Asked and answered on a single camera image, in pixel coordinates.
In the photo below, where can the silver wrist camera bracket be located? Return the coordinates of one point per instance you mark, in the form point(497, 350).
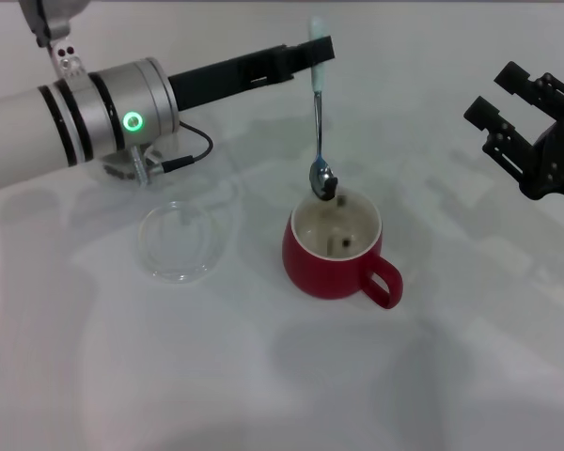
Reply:
point(68, 61)

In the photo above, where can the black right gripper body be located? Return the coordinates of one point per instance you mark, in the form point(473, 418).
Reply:
point(559, 160)

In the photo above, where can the small clear glass dish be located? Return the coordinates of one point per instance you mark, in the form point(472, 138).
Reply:
point(202, 263)

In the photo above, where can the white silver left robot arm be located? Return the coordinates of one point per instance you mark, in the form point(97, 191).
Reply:
point(19, 136)

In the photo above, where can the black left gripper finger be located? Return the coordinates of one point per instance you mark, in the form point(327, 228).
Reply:
point(301, 56)

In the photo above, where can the red mug white inside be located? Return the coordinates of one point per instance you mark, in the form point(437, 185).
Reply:
point(315, 272)

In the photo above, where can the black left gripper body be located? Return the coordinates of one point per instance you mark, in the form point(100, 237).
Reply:
point(216, 77)

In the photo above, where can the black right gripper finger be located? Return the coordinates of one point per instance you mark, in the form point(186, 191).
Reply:
point(540, 89)
point(503, 136)

